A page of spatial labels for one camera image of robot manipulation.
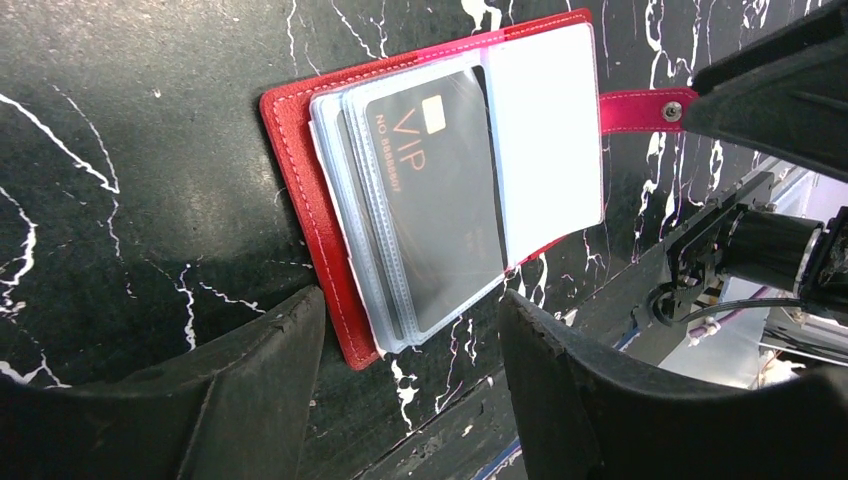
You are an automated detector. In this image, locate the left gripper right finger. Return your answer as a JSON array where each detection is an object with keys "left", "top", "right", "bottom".
[{"left": 498, "top": 291, "right": 847, "bottom": 479}]

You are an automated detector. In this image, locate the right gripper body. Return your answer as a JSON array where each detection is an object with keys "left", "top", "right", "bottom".
[{"left": 682, "top": 1, "right": 847, "bottom": 181}]

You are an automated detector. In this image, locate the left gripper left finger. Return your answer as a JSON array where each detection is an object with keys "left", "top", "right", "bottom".
[{"left": 1, "top": 286, "right": 326, "bottom": 479}]

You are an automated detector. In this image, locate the red card holder wallet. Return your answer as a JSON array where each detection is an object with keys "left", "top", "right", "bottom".
[{"left": 259, "top": 9, "right": 696, "bottom": 370}]

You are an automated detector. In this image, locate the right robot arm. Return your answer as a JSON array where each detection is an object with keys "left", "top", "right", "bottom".
[{"left": 683, "top": 1, "right": 847, "bottom": 325}]

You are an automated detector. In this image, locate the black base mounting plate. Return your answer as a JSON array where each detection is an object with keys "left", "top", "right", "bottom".
[{"left": 311, "top": 177, "right": 686, "bottom": 479}]

